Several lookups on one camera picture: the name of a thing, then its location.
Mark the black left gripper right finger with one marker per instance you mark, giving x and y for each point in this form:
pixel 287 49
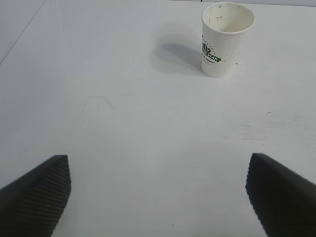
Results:
pixel 281 197

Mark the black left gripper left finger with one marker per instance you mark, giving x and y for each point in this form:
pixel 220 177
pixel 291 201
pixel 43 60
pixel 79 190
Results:
pixel 32 202

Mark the white paper cup green logo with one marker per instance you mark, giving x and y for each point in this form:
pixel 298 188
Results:
pixel 222 49

